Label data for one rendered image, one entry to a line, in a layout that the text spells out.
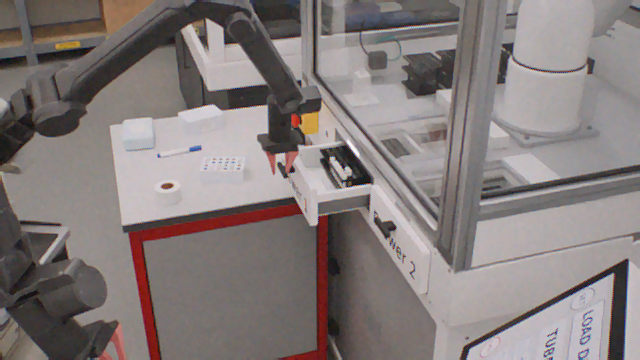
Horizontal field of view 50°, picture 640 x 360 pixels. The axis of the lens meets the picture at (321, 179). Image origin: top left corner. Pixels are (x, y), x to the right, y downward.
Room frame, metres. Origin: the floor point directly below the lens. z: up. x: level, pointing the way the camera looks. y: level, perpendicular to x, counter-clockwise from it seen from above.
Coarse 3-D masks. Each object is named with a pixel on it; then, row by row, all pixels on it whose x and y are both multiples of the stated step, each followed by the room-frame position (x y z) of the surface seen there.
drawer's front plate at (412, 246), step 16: (384, 192) 1.35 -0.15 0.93; (384, 208) 1.31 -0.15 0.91; (400, 224) 1.22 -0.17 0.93; (384, 240) 1.30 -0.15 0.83; (400, 240) 1.22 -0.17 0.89; (416, 240) 1.16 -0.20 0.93; (400, 256) 1.21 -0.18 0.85; (416, 256) 1.14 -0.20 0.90; (416, 272) 1.13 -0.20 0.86; (416, 288) 1.13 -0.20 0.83
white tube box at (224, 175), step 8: (216, 160) 1.74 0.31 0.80; (224, 160) 1.74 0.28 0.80; (232, 160) 1.74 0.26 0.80; (208, 168) 1.70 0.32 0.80; (216, 168) 1.70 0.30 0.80; (224, 168) 1.70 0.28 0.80; (240, 168) 1.70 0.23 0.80; (200, 176) 1.68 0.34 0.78; (208, 176) 1.68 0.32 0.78; (216, 176) 1.68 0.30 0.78; (224, 176) 1.68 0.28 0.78; (232, 176) 1.68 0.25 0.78; (240, 176) 1.68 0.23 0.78
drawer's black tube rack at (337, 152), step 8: (336, 152) 1.60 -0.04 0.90; (344, 152) 1.60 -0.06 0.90; (320, 160) 1.62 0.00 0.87; (336, 160) 1.56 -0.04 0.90; (344, 160) 1.56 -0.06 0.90; (352, 160) 1.56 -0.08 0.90; (328, 168) 1.57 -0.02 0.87; (344, 168) 1.51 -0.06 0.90; (352, 168) 1.52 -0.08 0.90; (360, 168) 1.52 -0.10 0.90; (352, 176) 1.47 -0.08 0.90; (360, 176) 1.47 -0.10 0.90; (368, 176) 1.47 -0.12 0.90; (336, 184) 1.49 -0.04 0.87; (352, 184) 1.48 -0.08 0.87; (360, 184) 1.48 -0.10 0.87; (368, 184) 1.49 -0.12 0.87
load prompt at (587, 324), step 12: (600, 300) 0.69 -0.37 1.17; (576, 312) 0.70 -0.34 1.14; (588, 312) 0.68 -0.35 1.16; (600, 312) 0.66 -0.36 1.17; (576, 324) 0.67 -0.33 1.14; (588, 324) 0.65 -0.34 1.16; (600, 324) 0.64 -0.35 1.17; (576, 336) 0.65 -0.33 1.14; (588, 336) 0.63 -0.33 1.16; (600, 336) 0.62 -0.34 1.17; (576, 348) 0.62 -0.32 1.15; (588, 348) 0.61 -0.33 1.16; (600, 348) 0.59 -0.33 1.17
